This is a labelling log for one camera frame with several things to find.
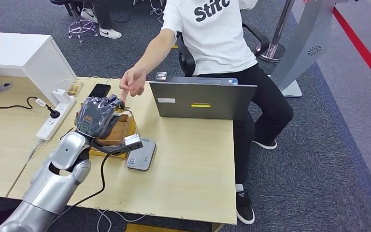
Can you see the person's right hand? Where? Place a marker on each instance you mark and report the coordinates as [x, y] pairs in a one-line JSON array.
[[134, 81]]

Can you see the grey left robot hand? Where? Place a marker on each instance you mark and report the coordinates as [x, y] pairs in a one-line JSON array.
[[94, 115]]

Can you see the person's right forearm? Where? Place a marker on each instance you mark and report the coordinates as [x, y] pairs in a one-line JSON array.
[[153, 52]]

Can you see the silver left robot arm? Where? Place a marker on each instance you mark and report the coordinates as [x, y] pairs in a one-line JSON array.
[[51, 189]]

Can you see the wooden card holder box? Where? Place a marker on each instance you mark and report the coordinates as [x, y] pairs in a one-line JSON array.
[[121, 128]]

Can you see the yellow tree print key card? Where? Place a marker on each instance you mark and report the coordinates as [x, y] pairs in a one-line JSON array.
[[75, 89]]

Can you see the grey card reader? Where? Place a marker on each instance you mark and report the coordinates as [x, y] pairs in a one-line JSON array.
[[142, 157]]

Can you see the person in background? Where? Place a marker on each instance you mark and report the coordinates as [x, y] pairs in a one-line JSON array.
[[104, 12]]

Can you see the black smartphone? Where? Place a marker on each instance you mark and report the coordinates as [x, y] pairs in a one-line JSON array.
[[99, 90]]

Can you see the small silver black device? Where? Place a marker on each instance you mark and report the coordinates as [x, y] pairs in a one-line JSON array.
[[161, 76]]

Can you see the white charger plug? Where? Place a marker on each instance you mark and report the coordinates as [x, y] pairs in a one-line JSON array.
[[60, 95]]

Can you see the white power strip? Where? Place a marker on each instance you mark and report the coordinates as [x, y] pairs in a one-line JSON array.
[[52, 125]]

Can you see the black office chair chrome base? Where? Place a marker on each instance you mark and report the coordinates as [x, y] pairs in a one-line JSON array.
[[185, 60]]

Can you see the grey laptop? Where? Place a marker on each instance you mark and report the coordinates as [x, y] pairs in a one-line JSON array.
[[204, 96]]

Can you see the chair with purple chrome base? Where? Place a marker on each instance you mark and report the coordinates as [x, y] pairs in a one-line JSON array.
[[80, 28]]

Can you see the grey round desk grommet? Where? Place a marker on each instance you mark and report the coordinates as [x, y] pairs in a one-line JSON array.
[[5, 87]]

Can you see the white desk cabinet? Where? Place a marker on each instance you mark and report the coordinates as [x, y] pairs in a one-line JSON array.
[[12, 51]]

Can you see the yellow floor tape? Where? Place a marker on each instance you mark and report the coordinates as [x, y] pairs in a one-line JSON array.
[[147, 228]]

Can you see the grey kiosk stand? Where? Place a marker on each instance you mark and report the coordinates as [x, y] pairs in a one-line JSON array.
[[304, 41]]

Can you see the red floor tape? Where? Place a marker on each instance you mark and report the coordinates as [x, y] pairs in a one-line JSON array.
[[364, 54]]

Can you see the chrome stanchion post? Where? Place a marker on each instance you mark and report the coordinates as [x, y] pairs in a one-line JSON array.
[[273, 51]]

